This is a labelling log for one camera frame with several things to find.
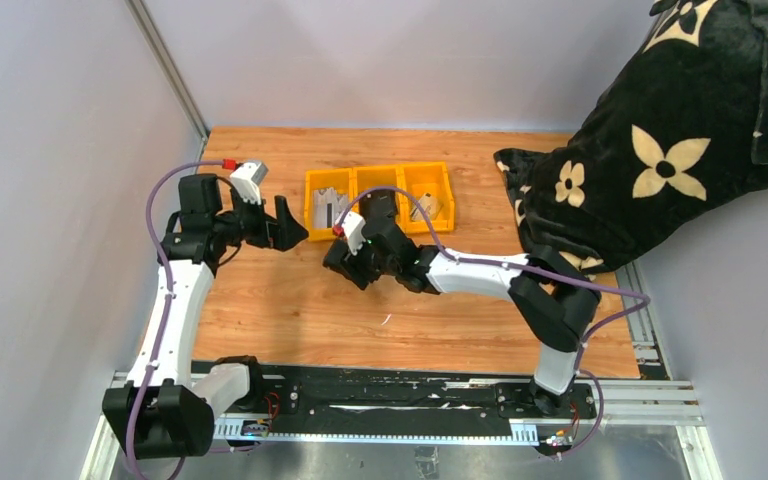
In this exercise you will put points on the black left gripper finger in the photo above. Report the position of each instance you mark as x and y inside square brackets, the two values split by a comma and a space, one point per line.
[283, 213]
[285, 236]

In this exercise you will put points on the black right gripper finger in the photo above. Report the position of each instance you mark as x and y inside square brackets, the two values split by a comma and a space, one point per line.
[357, 268]
[379, 208]

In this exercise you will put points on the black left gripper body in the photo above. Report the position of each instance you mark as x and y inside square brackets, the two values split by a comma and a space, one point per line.
[269, 229]

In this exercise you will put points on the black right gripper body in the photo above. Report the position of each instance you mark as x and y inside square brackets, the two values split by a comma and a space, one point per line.
[350, 263]

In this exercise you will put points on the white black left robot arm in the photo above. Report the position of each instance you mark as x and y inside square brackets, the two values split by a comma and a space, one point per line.
[161, 412]

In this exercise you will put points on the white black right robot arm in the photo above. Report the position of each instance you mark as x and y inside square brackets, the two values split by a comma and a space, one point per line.
[551, 296]

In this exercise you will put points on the silver cards in bin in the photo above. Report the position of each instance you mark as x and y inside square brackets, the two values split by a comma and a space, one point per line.
[328, 205]

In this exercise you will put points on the yellow bin with cards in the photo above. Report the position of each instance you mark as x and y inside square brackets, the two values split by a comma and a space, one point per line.
[342, 179]

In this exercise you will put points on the beige card in right bin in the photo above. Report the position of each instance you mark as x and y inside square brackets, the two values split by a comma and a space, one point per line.
[427, 205]

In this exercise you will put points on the yellow bin with holders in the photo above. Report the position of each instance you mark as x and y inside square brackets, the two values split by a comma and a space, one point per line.
[377, 179]

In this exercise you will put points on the yellow bin right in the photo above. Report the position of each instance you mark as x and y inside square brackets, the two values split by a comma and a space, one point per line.
[429, 183]

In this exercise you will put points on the black plush flower blanket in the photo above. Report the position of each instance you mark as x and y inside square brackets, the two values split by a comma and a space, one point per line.
[682, 130]

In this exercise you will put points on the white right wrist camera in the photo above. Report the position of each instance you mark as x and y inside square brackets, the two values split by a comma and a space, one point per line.
[350, 228]

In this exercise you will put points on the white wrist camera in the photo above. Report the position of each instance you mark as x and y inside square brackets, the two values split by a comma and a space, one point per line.
[246, 178]
[350, 228]

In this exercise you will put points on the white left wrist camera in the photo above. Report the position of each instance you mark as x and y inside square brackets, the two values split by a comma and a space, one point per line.
[246, 178]

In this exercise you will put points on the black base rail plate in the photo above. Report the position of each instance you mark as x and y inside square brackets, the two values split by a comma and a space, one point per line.
[303, 403]

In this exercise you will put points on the aluminium corner frame post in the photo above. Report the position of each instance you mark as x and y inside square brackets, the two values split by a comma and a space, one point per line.
[154, 39]

